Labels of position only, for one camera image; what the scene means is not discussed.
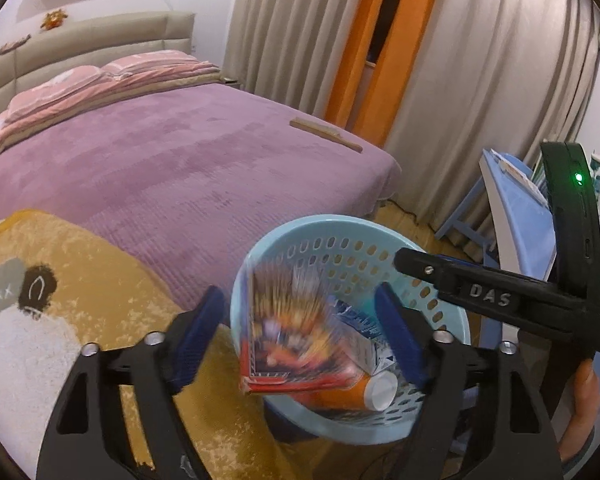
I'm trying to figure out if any orange bottle white cap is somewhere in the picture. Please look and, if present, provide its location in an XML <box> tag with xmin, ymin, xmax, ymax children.
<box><xmin>310</xmin><ymin>370</ymin><xmax>399</xmax><ymax>413</ymax></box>

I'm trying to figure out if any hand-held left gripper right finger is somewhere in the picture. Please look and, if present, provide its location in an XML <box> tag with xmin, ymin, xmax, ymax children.
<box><xmin>374</xmin><ymin>282</ymin><xmax>563</xmax><ymax>480</ymax></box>

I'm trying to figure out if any blue plastic stool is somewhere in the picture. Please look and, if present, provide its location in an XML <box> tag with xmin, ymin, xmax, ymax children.
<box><xmin>435</xmin><ymin>180</ymin><xmax>501</xmax><ymax>266</ymax></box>

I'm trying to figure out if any small brown headboard ornament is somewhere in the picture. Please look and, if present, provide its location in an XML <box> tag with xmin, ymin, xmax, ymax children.
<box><xmin>0</xmin><ymin>34</ymin><xmax>32</xmax><ymax>55</ymax></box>

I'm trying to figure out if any beige upholstered headboard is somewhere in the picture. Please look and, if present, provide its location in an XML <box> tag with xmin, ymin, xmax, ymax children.
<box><xmin>0</xmin><ymin>10</ymin><xmax>197</xmax><ymax>106</ymax></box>

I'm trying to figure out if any blue plastic chair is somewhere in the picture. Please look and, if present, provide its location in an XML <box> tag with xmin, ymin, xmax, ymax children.
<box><xmin>485</xmin><ymin>149</ymin><xmax>561</xmax><ymax>281</ymax></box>

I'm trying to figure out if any wooden bed brush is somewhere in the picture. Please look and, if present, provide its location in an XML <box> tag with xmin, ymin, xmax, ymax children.
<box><xmin>289</xmin><ymin>117</ymin><xmax>363</xmax><ymax>153</ymax></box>

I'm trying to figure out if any yellow printed blanket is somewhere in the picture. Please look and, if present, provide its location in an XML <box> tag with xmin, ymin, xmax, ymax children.
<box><xmin>0</xmin><ymin>209</ymin><xmax>291</xmax><ymax>480</ymax></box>

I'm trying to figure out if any orange curtain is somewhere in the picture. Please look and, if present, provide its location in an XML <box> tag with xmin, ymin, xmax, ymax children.
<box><xmin>365</xmin><ymin>0</ymin><xmax>461</xmax><ymax>148</ymax></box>
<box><xmin>325</xmin><ymin>0</ymin><xmax>396</xmax><ymax>131</ymax></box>

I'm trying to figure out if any white board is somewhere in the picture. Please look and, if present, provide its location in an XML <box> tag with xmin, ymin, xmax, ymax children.
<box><xmin>479</xmin><ymin>147</ymin><xmax>536</xmax><ymax>356</ymax></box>

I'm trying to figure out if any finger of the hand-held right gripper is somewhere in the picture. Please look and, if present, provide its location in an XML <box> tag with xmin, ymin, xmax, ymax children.
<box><xmin>394</xmin><ymin>247</ymin><xmax>462</xmax><ymax>307</ymax></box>

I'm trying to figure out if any orange plush toy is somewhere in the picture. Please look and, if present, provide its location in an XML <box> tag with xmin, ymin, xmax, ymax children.
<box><xmin>40</xmin><ymin>8</ymin><xmax>68</xmax><ymax>31</ymax></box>

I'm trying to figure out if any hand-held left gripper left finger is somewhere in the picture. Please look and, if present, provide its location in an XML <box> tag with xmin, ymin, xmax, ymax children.
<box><xmin>36</xmin><ymin>285</ymin><xmax>227</xmax><ymax>480</ymax></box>

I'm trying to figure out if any small printed carton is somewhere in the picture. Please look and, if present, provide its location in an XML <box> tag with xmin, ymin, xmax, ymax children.
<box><xmin>330</xmin><ymin>297</ymin><xmax>398</xmax><ymax>376</ymax></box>

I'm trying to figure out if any person's right hand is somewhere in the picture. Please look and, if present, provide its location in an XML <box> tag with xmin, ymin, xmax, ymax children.
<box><xmin>557</xmin><ymin>357</ymin><xmax>600</xmax><ymax>463</ymax></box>

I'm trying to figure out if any light blue plastic basket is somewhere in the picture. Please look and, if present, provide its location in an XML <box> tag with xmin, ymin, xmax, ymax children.
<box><xmin>230</xmin><ymin>215</ymin><xmax>473</xmax><ymax>446</ymax></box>

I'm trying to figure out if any beige curtain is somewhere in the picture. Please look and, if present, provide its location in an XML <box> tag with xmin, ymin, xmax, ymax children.
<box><xmin>222</xmin><ymin>0</ymin><xmax>366</xmax><ymax>121</ymax></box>
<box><xmin>385</xmin><ymin>0</ymin><xmax>600</xmax><ymax>241</ymax></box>

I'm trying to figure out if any colourful snack packet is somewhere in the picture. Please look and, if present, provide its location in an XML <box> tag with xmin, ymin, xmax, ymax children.
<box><xmin>239</xmin><ymin>260</ymin><xmax>366</xmax><ymax>395</ymax></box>

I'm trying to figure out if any pink folded quilt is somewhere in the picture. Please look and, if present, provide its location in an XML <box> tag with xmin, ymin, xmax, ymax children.
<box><xmin>0</xmin><ymin>50</ymin><xmax>222</xmax><ymax>158</ymax></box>

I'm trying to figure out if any purple bed cover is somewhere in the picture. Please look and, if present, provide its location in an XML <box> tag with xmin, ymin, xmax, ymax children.
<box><xmin>0</xmin><ymin>82</ymin><xmax>403</xmax><ymax>311</ymax></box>

